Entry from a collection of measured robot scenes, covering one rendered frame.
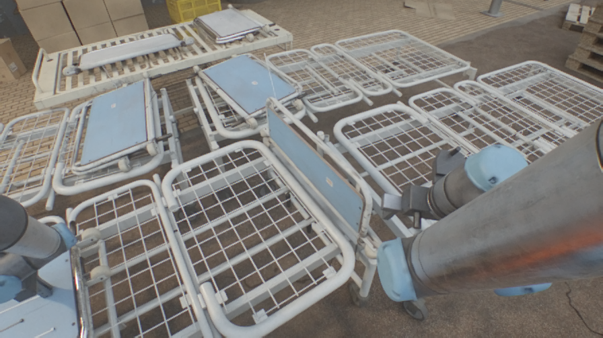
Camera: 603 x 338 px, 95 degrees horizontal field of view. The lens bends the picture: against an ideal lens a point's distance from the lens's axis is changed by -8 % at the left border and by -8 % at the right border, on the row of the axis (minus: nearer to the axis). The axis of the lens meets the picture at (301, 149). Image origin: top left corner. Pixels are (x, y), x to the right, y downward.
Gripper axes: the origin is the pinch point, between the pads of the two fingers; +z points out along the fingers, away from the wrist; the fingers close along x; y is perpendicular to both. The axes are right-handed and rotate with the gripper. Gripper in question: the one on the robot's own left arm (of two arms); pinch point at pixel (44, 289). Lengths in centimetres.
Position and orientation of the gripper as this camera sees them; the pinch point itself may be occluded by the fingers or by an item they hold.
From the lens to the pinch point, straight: 129.2
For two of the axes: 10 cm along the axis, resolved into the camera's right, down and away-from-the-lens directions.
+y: -8.6, 3.5, -3.7
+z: -0.2, 7.1, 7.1
